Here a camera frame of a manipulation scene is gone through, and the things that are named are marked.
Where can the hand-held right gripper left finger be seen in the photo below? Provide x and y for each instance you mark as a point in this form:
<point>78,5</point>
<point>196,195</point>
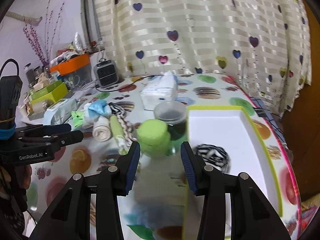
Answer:
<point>133,170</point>

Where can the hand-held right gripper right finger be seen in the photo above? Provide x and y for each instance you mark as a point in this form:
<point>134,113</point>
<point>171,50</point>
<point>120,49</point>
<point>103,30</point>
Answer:
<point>186,165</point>

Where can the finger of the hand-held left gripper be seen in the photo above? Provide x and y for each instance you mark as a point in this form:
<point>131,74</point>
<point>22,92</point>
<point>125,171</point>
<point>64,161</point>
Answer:
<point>72,137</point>
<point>60,128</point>

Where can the black white striped sock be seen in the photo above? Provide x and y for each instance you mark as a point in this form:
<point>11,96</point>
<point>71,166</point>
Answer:
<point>212,155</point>
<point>117,108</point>

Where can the cream sock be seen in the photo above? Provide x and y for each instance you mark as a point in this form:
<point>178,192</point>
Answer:
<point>101,131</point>

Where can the light green printed cloth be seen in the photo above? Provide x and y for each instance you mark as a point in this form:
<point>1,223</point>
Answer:
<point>116,128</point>

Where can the white box with green rim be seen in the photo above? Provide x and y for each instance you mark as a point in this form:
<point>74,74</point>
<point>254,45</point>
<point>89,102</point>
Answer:
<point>220,127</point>

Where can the wet wipes pack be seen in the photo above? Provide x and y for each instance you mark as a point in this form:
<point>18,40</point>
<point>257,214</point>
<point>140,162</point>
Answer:
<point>58,112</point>

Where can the green packet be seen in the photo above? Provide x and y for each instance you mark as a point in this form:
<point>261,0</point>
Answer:
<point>78,118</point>

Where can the glass jar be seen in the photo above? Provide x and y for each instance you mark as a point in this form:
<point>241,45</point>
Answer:
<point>28,73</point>

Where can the green cardboard box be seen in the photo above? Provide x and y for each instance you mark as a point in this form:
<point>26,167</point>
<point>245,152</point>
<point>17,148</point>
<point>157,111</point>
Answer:
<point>50,92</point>

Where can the green jar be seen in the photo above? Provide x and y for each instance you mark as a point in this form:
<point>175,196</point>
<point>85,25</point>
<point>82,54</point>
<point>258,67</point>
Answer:
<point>152,137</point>

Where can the clear lidded plastic container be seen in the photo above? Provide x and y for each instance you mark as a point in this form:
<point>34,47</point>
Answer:
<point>170,115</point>

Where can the purple flower branches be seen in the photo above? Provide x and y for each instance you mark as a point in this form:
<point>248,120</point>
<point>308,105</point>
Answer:
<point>42,50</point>

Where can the orange lid storage box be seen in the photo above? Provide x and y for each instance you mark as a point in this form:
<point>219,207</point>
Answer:
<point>71,66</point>

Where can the small grey heater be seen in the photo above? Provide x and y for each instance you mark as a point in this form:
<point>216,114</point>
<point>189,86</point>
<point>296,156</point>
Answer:
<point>106,73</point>

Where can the fruit print tablecloth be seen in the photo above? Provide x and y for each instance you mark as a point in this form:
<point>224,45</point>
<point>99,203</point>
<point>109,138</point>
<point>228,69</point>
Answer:
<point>225,97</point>

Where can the white tissue pack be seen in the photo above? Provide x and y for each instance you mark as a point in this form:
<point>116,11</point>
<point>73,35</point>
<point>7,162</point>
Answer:
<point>157,92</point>

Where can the black binder clip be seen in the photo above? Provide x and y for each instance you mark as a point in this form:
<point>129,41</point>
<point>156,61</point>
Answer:
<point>261,112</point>

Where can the heart print curtain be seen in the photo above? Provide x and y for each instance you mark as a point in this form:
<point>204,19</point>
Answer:
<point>200,30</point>

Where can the dark window frame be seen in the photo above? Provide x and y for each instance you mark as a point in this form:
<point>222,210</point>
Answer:
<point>87,15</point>

